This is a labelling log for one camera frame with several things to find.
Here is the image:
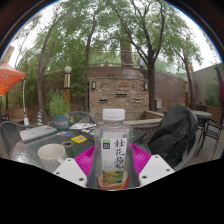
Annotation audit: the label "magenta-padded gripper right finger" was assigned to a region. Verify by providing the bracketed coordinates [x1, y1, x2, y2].
[129, 143, 175, 188]

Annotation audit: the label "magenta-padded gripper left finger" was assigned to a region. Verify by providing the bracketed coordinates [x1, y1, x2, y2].
[53, 145, 96, 188]

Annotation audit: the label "clear drink bottle white cap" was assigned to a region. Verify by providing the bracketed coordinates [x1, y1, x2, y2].
[93, 108, 133, 190]

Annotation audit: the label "yellow sticker card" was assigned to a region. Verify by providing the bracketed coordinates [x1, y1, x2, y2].
[70, 134, 88, 144]

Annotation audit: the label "black laptop with stickers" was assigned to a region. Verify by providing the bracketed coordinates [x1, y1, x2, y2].
[80, 125, 148, 145]

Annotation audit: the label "blue card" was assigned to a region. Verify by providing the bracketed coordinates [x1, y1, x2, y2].
[56, 130, 74, 137]

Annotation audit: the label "white ribbed mug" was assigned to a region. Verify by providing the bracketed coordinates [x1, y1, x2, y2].
[37, 143, 68, 174]

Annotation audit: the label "white papers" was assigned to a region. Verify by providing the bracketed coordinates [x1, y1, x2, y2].
[68, 122, 98, 130]

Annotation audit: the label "black jacket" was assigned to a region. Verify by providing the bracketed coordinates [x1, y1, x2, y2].
[147, 105, 199, 169]

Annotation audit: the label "grey laptop with stickers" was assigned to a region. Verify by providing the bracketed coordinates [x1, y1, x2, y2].
[18, 124, 58, 144]

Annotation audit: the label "green plant in blue pot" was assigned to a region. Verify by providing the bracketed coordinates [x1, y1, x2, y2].
[47, 89, 73, 131]

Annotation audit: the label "blue yellow striped cone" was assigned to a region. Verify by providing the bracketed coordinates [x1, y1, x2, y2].
[36, 108, 44, 127]

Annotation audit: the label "round dark patio table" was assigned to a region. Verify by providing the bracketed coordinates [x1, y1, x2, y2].
[191, 109, 213, 158]

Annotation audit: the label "dark-trunk tree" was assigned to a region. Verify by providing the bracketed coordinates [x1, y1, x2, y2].
[106, 0, 188, 113]

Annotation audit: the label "black metal patio chair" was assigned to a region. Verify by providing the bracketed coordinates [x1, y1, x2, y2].
[204, 113, 224, 161]

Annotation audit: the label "slender grey-trunk tree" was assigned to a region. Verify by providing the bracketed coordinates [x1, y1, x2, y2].
[29, 9, 84, 124]

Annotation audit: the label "orange canopy tent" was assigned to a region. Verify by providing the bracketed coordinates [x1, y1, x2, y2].
[0, 60, 29, 126]

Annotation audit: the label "round tape ring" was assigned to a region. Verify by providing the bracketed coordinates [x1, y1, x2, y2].
[61, 140, 74, 148]

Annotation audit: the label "globe lamp post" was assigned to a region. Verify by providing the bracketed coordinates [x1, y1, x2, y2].
[63, 65, 73, 108]

